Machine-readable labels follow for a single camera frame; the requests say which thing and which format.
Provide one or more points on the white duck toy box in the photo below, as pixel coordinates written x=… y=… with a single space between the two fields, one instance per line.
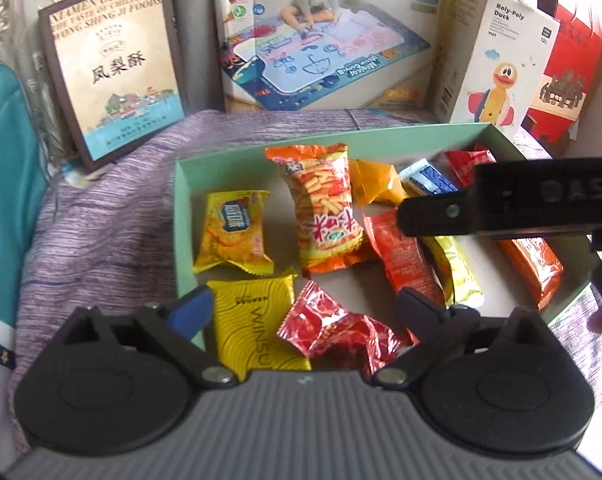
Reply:
x=506 y=60

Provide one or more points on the yellow-green snack packet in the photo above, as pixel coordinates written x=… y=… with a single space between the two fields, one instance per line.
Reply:
x=453 y=270

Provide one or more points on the lace curtain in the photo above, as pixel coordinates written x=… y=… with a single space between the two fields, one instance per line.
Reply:
x=16 y=5

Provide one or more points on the red crinkly foil packet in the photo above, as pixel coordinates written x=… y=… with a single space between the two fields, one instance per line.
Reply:
x=331 y=330

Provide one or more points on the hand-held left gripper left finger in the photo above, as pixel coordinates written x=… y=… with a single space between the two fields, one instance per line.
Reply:
x=191 y=310

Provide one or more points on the blue and white snack packet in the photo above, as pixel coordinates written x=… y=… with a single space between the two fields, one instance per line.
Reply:
x=426 y=177

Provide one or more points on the yellow biscuit packet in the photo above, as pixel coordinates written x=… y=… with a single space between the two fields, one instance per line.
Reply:
x=233 y=232

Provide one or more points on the orange stick snack packet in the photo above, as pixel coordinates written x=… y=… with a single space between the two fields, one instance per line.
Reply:
x=321 y=205

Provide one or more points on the play mat toy box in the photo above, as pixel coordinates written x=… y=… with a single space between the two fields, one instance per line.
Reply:
x=331 y=60

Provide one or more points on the purple striped cloth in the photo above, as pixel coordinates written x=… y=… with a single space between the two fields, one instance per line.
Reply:
x=106 y=220

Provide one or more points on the mint green cardboard box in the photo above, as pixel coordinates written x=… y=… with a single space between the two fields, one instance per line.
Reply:
x=183 y=220

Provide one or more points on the small red snack packet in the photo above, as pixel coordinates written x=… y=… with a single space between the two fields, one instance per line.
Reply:
x=463 y=165

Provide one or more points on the yellow-orange snack packet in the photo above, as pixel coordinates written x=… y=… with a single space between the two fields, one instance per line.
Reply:
x=373 y=180

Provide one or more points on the red printed snack packet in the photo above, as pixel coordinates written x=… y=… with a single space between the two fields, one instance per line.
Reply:
x=403 y=260

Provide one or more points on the gold yellow snack packet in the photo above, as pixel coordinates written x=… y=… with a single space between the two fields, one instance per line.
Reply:
x=251 y=325

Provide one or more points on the red gift box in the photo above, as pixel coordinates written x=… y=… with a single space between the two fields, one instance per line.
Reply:
x=571 y=60

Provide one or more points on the long orange-red snack packet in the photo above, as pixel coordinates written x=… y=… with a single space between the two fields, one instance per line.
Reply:
x=531 y=270

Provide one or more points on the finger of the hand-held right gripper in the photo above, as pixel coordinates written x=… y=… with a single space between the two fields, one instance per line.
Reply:
x=431 y=215

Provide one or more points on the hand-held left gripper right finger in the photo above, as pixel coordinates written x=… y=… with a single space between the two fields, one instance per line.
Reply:
x=416 y=310

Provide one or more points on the brown framed pastry box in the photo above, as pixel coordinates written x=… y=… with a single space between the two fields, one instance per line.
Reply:
x=111 y=60

